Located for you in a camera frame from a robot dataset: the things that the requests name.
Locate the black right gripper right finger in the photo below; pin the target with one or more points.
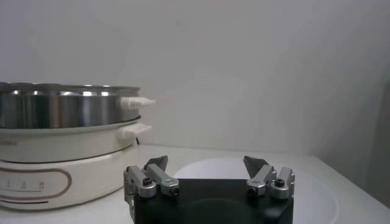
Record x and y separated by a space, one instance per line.
265 176

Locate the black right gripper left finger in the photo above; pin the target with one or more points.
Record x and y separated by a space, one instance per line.
158 178

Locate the stainless steel steamer basket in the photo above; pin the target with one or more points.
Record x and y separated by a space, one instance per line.
61 106

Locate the white round plate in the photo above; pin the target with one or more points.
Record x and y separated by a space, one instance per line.
310 194

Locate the white electric cooker base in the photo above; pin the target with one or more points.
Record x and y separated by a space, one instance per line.
76 158

